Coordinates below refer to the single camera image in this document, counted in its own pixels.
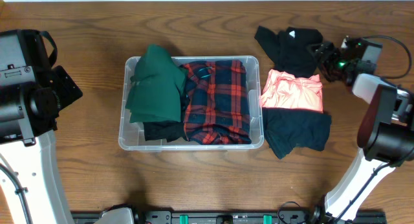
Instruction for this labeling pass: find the clear plastic storage bin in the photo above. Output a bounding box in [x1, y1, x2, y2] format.
[118, 56, 265, 152]

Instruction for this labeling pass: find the salmon pink garment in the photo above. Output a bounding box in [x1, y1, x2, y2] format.
[260, 70, 323, 113]

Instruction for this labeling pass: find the black mounting rail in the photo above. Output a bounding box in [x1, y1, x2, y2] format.
[71, 203, 387, 224]

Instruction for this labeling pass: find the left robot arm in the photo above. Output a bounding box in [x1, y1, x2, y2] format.
[1, 30, 83, 223]

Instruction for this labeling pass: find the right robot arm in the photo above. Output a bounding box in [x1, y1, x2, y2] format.
[305, 36, 413, 223]

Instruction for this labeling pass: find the red navy plaid shirt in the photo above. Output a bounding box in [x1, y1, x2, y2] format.
[180, 60, 252, 145]

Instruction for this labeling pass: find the dark green garment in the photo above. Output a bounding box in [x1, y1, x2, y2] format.
[125, 45, 188, 123]

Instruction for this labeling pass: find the black garment with white tag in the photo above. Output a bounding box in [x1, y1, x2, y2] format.
[254, 26, 323, 78]

